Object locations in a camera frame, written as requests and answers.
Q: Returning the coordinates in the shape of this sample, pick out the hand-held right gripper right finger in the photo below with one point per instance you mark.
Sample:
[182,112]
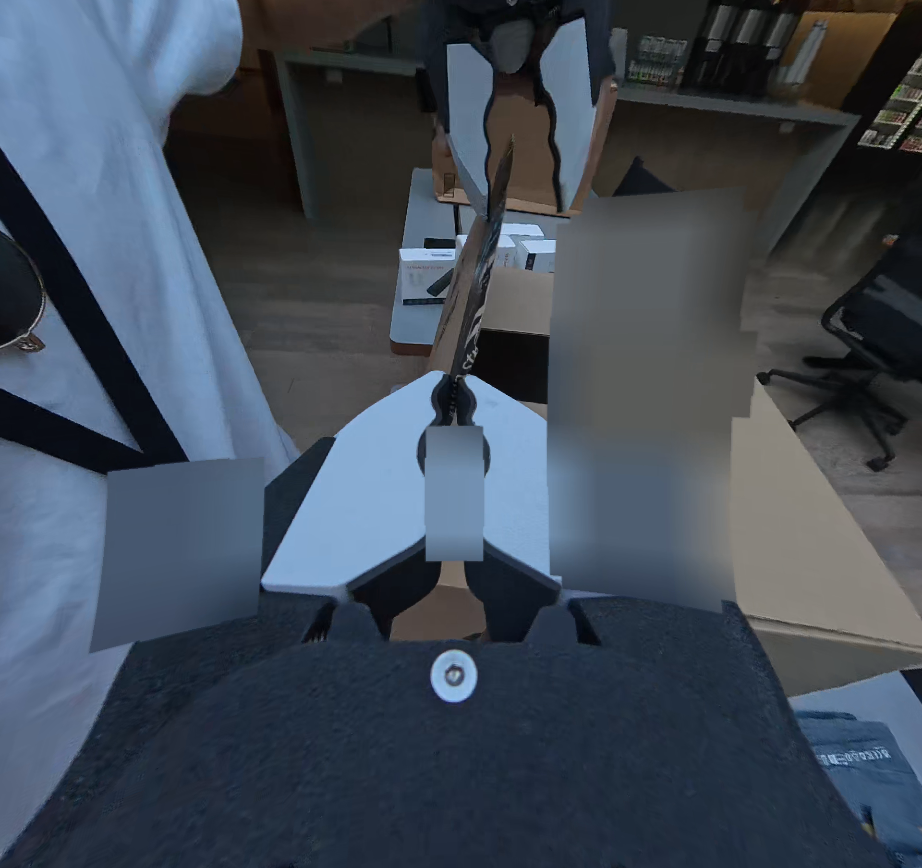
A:
[518,493]

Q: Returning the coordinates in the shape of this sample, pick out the black office chair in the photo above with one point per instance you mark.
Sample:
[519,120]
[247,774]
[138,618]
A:
[864,306]

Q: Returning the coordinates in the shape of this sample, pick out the large cardboard box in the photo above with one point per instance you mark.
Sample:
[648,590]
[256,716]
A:
[807,522]

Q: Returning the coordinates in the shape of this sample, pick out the blue printed cloth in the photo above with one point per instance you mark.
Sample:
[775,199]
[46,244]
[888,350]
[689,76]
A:
[864,774]

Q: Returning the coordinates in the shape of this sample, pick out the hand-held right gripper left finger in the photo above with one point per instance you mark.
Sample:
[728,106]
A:
[346,508]

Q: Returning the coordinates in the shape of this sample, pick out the row of drink cans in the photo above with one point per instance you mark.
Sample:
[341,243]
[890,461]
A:
[655,61]

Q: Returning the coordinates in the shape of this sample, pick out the drinks fridge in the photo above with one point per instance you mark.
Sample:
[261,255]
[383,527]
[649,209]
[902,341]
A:
[897,111]

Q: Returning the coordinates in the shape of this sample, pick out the black coffee dispenser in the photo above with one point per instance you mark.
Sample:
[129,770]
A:
[709,39]
[781,46]
[749,39]

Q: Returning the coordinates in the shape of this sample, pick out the grey table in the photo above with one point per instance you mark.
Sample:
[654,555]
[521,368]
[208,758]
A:
[338,61]

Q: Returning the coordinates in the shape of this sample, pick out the dark sunglasses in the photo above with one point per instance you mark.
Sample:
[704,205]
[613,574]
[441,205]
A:
[14,291]

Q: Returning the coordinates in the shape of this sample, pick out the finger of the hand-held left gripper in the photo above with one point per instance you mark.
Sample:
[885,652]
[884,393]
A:
[464,104]
[573,104]

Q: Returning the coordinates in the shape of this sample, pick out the grey counter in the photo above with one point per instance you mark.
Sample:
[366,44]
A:
[720,101]

